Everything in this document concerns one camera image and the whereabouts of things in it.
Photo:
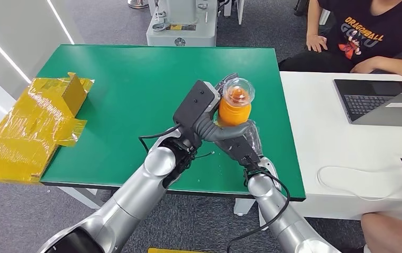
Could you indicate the yellow flat object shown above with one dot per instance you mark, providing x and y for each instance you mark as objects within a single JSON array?
[{"x": 172, "y": 251}]

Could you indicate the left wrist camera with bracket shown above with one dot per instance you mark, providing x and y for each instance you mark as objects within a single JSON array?
[{"x": 193, "y": 103}]

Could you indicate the white slanted table leg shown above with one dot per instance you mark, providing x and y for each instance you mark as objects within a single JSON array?
[{"x": 78, "y": 197}]

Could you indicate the white table foot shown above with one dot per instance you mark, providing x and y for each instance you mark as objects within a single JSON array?
[{"x": 241, "y": 207}]

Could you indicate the orange detergent bottle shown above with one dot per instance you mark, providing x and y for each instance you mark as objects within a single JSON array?
[{"x": 234, "y": 113}]

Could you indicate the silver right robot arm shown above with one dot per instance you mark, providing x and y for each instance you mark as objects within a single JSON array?
[{"x": 284, "y": 223}]

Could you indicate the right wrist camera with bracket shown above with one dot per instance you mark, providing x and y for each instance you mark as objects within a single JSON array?
[{"x": 239, "y": 150}]

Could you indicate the chrome stand base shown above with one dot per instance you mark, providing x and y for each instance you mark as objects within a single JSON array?
[{"x": 138, "y": 4}]

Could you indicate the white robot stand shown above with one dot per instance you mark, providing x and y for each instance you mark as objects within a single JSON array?
[{"x": 181, "y": 38}]

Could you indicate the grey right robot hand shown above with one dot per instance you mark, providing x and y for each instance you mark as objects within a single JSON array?
[{"x": 256, "y": 139}]

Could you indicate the black office chair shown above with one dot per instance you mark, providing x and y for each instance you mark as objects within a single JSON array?
[{"x": 300, "y": 7}]

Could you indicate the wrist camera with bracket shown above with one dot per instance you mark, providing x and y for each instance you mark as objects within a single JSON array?
[
  {"x": 193, "y": 103},
  {"x": 239, "y": 150}
]

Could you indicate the white frame legs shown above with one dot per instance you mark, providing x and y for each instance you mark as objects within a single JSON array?
[{"x": 238, "y": 14}]

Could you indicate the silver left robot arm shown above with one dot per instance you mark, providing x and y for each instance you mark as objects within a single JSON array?
[{"x": 134, "y": 199}]

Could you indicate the yellow taped cardboard box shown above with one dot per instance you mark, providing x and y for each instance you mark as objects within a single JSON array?
[{"x": 29, "y": 129}]

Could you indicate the person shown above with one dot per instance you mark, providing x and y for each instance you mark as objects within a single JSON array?
[{"x": 396, "y": 234}]

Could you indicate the dark grey laptop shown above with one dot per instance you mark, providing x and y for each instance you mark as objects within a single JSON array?
[{"x": 364, "y": 101}]

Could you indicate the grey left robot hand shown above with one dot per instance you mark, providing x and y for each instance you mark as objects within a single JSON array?
[{"x": 234, "y": 133}]

